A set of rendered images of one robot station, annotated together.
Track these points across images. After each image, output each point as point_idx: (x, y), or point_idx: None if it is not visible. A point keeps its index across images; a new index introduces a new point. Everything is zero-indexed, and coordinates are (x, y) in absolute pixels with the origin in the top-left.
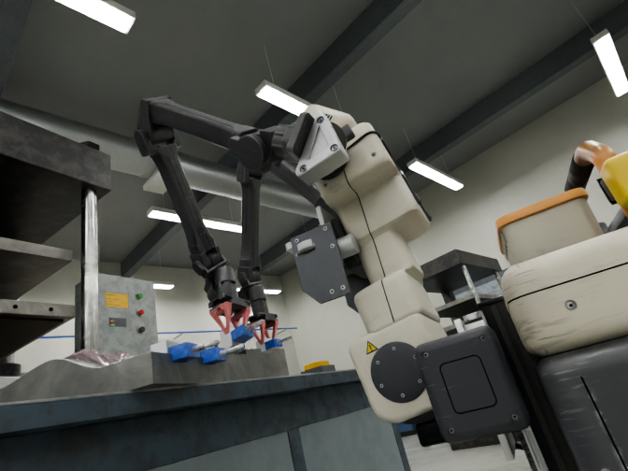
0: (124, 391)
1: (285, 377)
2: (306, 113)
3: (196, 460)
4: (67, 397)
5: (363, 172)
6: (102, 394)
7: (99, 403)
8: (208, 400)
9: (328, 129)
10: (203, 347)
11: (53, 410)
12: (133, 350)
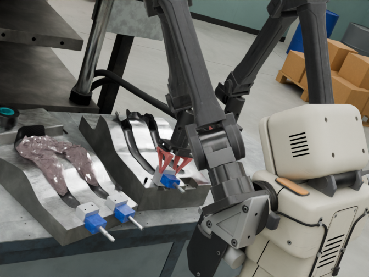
0: (48, 236)
1: (185, 222)
2: (229, 204)
3: (91, 254)
4: (11, 241)
5: (273, 242)
6: (33, 239)
7: (30, 242)
8: (107, 239)
9: (242, 225)
10: (104, 234)
11: (3, 246)
12: (141, 25)
